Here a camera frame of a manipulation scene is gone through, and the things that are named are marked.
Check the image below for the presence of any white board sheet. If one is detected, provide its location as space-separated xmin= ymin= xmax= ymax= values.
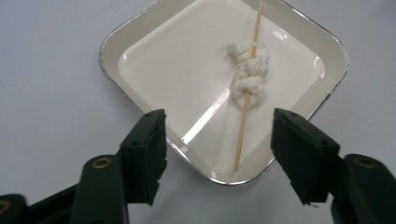
xmin=0 ymin=0 xmax=396 ymax=224

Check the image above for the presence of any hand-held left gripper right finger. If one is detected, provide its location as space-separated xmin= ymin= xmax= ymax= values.
xmin=270 ymin=107 xmax=341 ymax=206

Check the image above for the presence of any white puffy food piece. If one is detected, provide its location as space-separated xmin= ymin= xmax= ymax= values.
xmin=225 ymin=40 xmax=269 ymax=63
xmin=229 ymin=75 xmax=268 ymax=110
xmin=233 ymin=57 xmax=270 ymax=79

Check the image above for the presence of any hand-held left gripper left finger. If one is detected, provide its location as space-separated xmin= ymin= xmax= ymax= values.
xmin=119 ymin=108 xmax=168 ymax=207

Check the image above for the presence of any thin wooden skewer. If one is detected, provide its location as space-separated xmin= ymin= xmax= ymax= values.
xmin=233 ymin=1 xmax=264 ymax=173

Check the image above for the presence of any square white metal-rimmed tray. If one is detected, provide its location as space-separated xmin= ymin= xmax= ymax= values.
xmin=98 ymin=0 xmax=350 ymax=187

